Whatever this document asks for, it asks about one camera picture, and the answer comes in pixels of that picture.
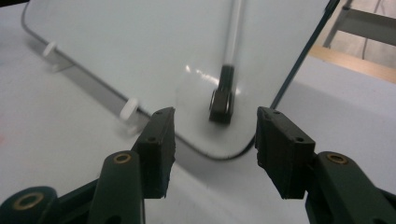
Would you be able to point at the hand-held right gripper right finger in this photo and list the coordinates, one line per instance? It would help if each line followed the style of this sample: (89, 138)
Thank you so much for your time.
(286, 161)

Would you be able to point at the wooden table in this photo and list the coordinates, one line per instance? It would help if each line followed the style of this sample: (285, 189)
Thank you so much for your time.
(358, 65)

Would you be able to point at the white marker pen black cap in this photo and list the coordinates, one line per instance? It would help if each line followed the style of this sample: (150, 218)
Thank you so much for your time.
(221, 105)

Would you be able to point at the white whiteboard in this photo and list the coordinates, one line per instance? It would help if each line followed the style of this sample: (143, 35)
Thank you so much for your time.
(124, 46)

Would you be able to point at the white metal desk frame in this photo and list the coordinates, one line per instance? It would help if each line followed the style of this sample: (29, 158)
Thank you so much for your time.
(367, 23)

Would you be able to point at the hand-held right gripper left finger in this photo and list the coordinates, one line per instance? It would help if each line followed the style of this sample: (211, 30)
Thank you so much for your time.
(152, 161)

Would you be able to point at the white whiteboard stand peg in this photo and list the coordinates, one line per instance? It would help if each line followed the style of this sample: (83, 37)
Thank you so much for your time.
(49, 48)
(129, 109)

